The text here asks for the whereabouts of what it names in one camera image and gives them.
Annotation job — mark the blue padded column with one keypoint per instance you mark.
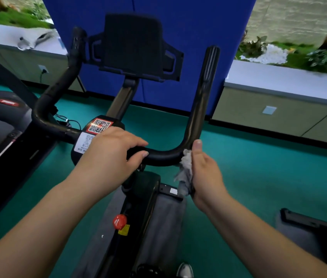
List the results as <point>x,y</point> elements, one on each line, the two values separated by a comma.
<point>195,26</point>

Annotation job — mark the green moss bed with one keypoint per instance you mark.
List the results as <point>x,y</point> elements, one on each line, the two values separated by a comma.
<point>295,60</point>
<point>15,18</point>

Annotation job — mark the person's white right shoe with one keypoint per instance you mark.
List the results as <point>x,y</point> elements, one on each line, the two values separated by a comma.
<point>185,271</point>

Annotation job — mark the white wall socket with plug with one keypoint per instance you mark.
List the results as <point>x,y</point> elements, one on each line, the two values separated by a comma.
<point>43,68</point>

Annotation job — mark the person's left hand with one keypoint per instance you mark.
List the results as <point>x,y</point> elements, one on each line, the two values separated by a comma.
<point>108,162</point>

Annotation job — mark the black tablet holder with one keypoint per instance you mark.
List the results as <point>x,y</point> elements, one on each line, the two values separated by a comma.
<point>133,43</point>

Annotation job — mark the person's left forearm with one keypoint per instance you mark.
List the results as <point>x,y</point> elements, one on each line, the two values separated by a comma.
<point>36,228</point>

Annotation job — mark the grey cleaning cloth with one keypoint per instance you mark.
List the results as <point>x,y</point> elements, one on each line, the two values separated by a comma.
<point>185,167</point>

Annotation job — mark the person's right hand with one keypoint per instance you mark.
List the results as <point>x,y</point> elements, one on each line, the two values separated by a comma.
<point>207,182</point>

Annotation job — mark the white pebble path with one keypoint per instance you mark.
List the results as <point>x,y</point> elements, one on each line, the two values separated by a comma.
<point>273,54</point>

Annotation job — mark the low green leafy plant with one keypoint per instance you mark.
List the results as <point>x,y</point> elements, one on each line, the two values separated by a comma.
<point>252,49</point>

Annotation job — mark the clear plastic wrapper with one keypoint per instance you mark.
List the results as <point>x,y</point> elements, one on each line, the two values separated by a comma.
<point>28,43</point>

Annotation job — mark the person's right forearm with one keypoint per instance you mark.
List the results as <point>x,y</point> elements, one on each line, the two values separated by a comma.
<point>268,246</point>

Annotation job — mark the white wall outlet plate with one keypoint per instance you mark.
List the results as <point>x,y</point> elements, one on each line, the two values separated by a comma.
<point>269,110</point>

